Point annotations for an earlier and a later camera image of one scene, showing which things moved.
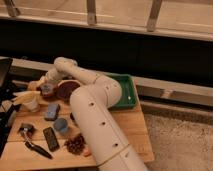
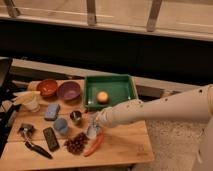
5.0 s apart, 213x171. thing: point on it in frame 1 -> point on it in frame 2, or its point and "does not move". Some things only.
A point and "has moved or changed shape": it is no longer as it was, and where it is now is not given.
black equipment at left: x=6 y=100 does not move
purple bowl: x=66 y=88 does not move
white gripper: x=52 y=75 -> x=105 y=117
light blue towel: x=46 y=88 has moved or changed shape
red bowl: x=46 y=90 does not move
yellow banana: x=23 y=96 does not move
